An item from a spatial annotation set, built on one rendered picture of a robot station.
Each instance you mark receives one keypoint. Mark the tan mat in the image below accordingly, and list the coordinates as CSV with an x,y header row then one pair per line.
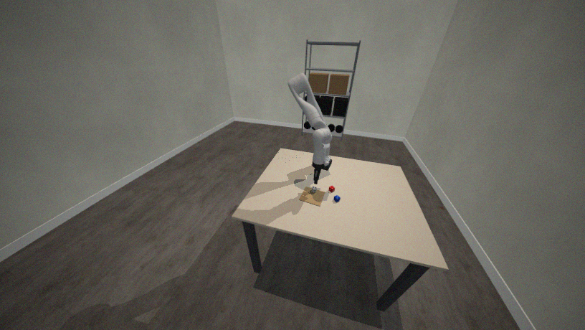
x,y
311,197

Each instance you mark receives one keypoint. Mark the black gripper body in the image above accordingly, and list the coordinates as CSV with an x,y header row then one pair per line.
x,y
318,167

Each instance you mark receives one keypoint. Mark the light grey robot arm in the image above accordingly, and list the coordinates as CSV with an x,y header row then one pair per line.
x,y
322,135

